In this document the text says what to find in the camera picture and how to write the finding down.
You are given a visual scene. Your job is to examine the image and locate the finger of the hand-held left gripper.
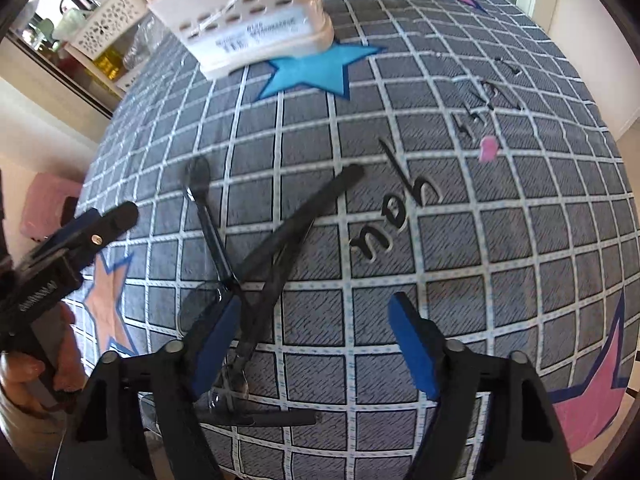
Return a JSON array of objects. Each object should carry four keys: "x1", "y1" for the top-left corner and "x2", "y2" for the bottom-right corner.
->
[
  {"x1": 30, "y1": 202, "x2": 139, "y2": 273},
  {"x1": 50, "y1": 209, "x2": 103, "y2": 241}
]

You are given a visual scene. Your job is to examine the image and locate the person's left hand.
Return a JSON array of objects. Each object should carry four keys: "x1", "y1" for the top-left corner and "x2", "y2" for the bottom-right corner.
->
[{"x1": 0, "y1": 305, "x2": 88, "y2": 416}]

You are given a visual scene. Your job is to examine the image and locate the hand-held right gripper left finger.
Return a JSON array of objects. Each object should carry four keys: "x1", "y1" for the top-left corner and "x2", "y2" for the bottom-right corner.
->
[{"x1": 52, "y1": 287, "x2": 243, "y2": 480}]

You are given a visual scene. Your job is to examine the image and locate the clear plastic bags bundle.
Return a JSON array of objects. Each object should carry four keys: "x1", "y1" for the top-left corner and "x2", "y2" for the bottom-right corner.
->
[{"x1": 120, "y1": 15, "x2": 171, "y2": 68}]

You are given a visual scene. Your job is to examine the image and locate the dark translucent plastic fork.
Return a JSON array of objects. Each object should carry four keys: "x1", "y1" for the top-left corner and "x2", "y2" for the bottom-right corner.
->
[{"x1": 220, "y1": 220, "x2": 316, "y2": 397}]

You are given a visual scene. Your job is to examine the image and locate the beige plastic utensil holder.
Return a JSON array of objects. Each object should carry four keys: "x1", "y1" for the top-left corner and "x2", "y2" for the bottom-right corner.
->
[{"x1": 147, "y1": 0, "x2": 335, "y2": 81}]

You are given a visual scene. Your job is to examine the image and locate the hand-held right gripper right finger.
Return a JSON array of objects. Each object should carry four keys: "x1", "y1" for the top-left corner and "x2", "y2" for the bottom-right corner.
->
[{"x1": 387, "y1": 292, "x2": 576, "y2": 480}]

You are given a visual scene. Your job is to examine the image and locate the yellow oil bottle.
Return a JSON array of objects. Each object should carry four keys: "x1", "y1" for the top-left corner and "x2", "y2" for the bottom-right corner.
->
[{"x1": 95, "y1": 45, "x2": 126, "y2": 81}]

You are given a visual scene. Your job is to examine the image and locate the beige plastic storage cart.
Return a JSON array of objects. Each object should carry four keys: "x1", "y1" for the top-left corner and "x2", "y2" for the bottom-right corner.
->
[{"x1": 62, "y1": 0, "x2": 166, "y2": 96}]

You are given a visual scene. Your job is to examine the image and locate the pink plastic stool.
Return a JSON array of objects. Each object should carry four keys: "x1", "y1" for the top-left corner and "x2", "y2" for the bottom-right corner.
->
[{"x1": 22, "y1": 172, "x2": 83, "y2": 241}]

